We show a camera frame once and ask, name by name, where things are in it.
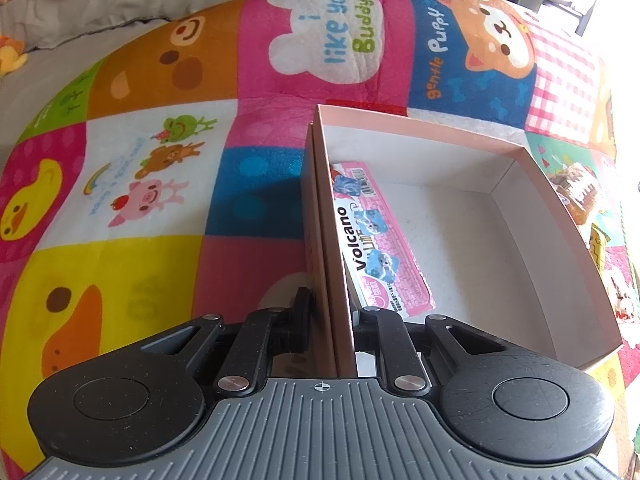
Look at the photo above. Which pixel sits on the colourful cartoon printed blanket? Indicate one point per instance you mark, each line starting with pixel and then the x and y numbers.
pixel 150 185

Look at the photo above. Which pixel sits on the grey bed sheet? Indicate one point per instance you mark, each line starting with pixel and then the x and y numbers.
pixel 40 80

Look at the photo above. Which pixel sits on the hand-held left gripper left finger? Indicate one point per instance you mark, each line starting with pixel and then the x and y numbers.
pixel 303 320

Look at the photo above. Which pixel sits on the yellow plush toy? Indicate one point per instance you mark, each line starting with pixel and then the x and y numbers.
pixel 11 55

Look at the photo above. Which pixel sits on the pink snack packet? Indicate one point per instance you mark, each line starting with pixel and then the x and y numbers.
pixel 380 240

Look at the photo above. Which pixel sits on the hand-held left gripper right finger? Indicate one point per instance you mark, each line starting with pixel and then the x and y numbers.
pixel 387 332

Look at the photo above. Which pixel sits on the pink cardboard box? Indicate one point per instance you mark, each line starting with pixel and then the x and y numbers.
pixel 530 240

